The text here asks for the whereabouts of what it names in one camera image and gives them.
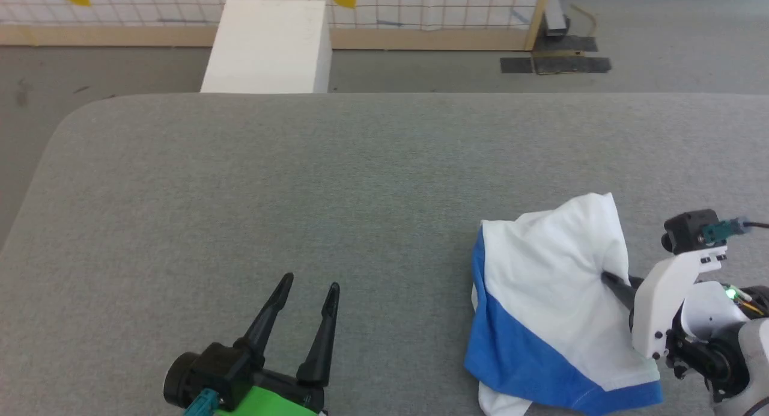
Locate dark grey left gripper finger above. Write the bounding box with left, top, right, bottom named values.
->
left=296, top=282, right=341, bottom=387
left=233, top=273, right=296, bottom=369

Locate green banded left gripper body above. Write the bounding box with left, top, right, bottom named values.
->
left=225, top=369, right=326, bottom=416

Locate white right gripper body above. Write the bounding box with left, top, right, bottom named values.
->
left=630, top=248, right=728, bottom=360

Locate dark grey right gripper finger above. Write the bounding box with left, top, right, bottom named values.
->
left=601, top=271, right=644, bottom=312

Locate blue and white garment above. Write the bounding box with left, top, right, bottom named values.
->
left=464, top=192, right=665, bottom=416

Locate long black floor patch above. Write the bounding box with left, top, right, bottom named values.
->
left=533, top=56, right=613, bottom=76

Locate wide black floor mat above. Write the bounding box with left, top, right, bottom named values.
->
left=534, top=35, right=599, bottom=52

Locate white rectangular block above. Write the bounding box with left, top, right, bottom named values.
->
left=200, top=0, right=333, bottom=94

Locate grey metal panel foot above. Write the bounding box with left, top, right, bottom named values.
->
left=543, top=0, right=570, bottom=41

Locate teal left camera cable plug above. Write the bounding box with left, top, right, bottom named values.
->
left=183, top=388, right=220, bottom=416

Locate teal camera cable plug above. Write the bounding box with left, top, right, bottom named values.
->
left=701, top=217, right=769, bottom=246
left=183, top=388, right=220, bottom=416

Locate teal right camera cable plug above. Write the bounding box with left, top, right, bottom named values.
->
left=701, top=217, right=769, bottom=246

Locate thin tan floor cable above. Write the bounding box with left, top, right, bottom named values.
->
left=570, top=4, right=599, bottom=38

